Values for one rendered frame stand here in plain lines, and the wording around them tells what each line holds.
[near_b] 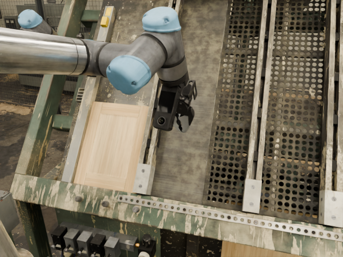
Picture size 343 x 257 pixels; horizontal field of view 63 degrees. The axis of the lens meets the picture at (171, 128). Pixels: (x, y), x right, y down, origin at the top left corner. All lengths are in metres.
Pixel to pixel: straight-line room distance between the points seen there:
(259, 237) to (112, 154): 0.72
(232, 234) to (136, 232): 0.40
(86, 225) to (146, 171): 0.38
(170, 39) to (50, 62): 0.23
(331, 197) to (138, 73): 0.90
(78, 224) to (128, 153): 0.39
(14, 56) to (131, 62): 0.19
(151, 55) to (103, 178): 0.87
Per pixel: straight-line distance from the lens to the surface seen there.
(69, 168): 1.40
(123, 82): 0.54
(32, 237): 1.71
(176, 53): 0.62
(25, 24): 1.21
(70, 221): 1.42
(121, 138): 1.34
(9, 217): 1.42
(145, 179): 1.21
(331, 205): 1.21
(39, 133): 1.54
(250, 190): 1.16
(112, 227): 1.32
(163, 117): 0.68
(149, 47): 0.56
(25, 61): 0.54
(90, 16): 1.81
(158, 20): 0.59
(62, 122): 1.58
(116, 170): 1.32
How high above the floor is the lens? 1.65
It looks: 24 degrees down
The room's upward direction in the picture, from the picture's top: straight up
